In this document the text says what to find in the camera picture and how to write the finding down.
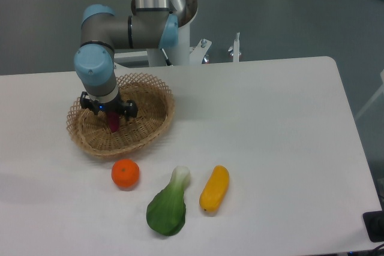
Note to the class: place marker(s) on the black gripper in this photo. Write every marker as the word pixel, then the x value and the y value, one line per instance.
pixel 127 109

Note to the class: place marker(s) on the purple sweet potato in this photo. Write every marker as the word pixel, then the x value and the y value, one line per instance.
pixel 113 121

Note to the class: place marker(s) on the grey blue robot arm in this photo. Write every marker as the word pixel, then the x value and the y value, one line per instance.
pixel 153 26

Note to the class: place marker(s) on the woven wicker basket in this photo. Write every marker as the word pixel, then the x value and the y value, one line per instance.
pixel 156 107

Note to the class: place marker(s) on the orange mandarin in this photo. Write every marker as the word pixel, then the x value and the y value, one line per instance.
pixel 125 173

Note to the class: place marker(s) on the green bok choy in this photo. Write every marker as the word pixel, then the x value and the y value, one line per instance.
pixel 165 214

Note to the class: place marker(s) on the black device at edge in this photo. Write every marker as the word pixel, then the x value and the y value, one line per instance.
pixel 374 225

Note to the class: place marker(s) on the white metal base frame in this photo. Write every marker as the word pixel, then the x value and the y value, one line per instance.
pixel 197 55

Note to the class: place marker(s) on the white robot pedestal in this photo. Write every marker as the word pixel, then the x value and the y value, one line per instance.
pixel 186 11

